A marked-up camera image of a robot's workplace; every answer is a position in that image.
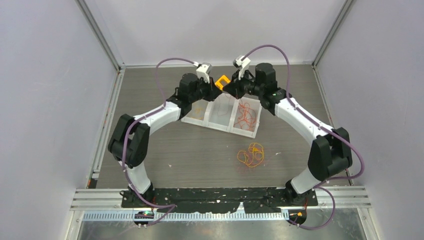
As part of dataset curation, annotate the white slotted cable duct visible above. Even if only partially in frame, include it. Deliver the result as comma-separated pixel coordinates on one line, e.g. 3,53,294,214
82,210,294,222

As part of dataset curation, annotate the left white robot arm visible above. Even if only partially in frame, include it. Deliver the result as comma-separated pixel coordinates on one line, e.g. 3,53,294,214
107,73,222,208

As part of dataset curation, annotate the yellow cable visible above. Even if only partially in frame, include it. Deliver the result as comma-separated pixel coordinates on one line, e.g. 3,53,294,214
190,100,208,121
236,142,266,169

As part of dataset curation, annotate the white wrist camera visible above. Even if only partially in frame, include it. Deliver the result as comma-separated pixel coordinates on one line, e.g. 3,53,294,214
233,55,251,80
192,61,213,84

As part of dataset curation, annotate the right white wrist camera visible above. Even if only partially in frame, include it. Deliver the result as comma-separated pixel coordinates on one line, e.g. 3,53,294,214
233,55,251,80

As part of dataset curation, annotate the yellow triangular plastic piece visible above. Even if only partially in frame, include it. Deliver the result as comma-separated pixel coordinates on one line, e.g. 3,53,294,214
214,75,231,91

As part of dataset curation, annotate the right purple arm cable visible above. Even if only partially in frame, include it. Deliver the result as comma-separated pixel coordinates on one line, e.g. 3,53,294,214
241,44,366,231

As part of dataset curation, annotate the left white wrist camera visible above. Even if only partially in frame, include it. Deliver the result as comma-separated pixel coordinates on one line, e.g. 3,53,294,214
192,61,213,84

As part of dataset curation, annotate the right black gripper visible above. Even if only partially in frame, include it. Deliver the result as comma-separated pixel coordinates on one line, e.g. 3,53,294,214
223,68,264,100

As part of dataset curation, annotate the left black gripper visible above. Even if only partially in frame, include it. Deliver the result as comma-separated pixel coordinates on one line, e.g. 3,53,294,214
189,76,222,104

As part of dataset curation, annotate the white three-compartment tray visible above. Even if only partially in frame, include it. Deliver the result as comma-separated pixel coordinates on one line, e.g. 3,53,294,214
181,93,262,139

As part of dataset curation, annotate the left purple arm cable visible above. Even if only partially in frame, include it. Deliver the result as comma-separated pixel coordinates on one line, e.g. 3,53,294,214
121,57,200,226

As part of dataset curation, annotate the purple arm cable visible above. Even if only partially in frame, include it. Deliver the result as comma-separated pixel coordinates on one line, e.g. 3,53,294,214
121,57,200,226
241,44,366,231

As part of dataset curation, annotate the pink cable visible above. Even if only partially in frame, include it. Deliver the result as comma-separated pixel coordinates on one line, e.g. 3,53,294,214
215,94,236,117

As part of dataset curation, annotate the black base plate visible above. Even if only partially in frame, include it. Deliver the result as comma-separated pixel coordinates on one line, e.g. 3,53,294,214
121,186,319,214

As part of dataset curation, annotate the dark red-orange cable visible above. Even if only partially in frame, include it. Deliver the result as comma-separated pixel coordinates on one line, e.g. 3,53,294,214
234,101,260,131

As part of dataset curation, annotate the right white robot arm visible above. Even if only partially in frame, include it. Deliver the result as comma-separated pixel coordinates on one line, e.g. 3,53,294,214
222,63,353,205

